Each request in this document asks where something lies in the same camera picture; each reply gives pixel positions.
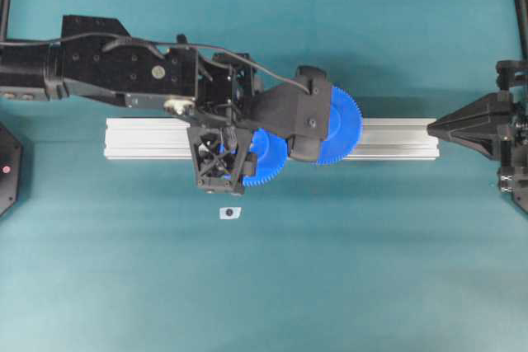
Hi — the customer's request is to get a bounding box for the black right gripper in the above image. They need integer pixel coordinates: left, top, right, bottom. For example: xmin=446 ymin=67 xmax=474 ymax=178
xmin=427 ymin=60 xmax=527 ymax=195

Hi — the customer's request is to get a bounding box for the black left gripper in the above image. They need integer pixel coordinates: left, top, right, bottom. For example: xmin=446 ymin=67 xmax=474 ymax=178
xmin=164 ymin=48 xmax=257 ymax=195

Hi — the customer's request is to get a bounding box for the small blue gear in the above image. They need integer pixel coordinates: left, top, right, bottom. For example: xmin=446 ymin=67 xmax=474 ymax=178
xmin=243 ymin=129 xmax=288 ymax=187

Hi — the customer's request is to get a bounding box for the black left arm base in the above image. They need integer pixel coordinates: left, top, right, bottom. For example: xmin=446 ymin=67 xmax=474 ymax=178
xmin=0 ymin=124 xmax=23 ymax=216

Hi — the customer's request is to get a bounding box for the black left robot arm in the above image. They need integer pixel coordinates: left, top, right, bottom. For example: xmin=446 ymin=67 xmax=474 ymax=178
xmin=1 ymin=15 xmax=257 ymax=195

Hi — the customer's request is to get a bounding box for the large blue gear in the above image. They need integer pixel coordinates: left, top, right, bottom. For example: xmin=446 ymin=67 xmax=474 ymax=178
xmin=315 ymin=86 xmax=363 ymax=166

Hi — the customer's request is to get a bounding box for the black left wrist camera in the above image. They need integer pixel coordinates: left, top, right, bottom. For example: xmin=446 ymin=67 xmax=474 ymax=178
xmin=247 ymin=65 xmax=332 ymax=162

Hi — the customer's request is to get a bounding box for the silver aluminium extrusion rail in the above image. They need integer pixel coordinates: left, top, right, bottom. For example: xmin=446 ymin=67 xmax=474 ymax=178
xmin=105 ymin=117 xmax=441 ymax=162

